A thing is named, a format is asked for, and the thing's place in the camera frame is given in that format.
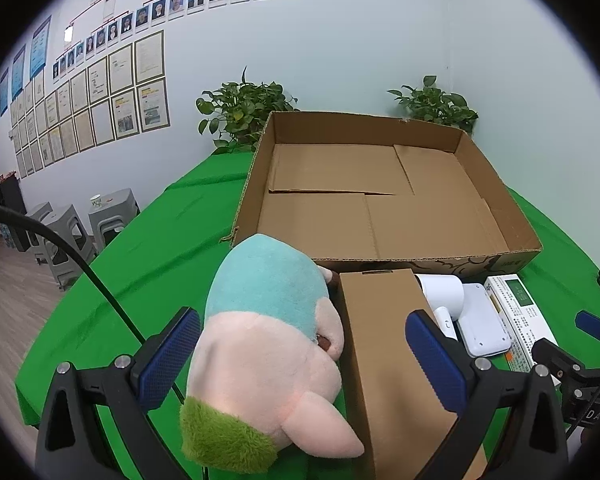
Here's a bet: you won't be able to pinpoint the white green printed carton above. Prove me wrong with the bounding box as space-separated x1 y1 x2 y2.
484 274 557 372

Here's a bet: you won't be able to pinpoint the white plastic device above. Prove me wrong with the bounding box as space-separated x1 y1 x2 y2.
456 283 512 358

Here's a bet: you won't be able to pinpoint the long brown cardboard box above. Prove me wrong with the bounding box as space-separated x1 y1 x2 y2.
337 269 456 479

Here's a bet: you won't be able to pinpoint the pink teal plush toy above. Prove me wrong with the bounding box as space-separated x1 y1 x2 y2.
180 233 364 474

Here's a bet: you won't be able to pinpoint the white hair dryer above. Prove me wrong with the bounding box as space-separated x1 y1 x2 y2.
415 274 465 340

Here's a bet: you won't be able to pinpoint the green tablecloth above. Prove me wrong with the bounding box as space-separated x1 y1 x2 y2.
14 149 600 480

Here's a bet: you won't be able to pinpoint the grey plastic stool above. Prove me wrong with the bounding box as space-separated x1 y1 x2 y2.
38 204 97 292
88 188 140 252

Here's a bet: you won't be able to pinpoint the paper cup on stool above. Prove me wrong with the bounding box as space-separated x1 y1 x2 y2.
91 194 102 208

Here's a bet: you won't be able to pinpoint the large open cardboard box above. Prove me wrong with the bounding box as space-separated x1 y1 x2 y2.
230 112 542 278

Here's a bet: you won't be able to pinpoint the right potted green plant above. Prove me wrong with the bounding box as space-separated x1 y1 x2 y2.
388 75 479 136

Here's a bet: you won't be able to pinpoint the potted green plant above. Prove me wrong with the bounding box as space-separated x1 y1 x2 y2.
388 75 479 136
195 68 298 153

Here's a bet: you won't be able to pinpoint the framed certificate lower right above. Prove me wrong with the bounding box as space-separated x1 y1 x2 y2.
136 78 171 132

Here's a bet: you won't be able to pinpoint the framed certificate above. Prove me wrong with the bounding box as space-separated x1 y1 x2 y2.
134 30 164 84
136 78 171 132

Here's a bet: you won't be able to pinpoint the left potted green plant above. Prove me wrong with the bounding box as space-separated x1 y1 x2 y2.
195 68 298 153

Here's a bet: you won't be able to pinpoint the framed certificate upper right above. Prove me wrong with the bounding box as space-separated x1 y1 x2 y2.
134 30 164 84

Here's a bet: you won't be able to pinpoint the black cable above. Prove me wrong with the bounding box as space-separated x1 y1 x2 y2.
0 201 187 406

